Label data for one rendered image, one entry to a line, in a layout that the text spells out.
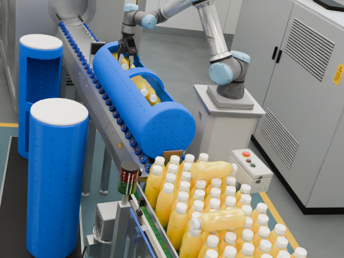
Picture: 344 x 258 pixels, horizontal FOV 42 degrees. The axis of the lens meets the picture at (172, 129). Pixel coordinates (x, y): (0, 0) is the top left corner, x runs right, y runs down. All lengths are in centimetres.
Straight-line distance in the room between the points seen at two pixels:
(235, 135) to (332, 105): 118
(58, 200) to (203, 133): 84
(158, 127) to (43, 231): 92
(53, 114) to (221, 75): 84
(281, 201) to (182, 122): 194
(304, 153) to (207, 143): 144
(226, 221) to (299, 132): 230
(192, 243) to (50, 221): 111
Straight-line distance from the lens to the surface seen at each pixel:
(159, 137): 206
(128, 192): 153
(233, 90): 236
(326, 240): 364
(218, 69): 219
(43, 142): 223
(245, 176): 198
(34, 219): 255
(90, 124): 305
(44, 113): 225
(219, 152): 244
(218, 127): 235
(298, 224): 366
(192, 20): 737
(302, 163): 372
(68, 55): 347
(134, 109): 211
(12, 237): 285
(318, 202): 376
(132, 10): 249
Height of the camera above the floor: 209
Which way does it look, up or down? 28 degrees down
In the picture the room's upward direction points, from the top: 11 degrees clockwise
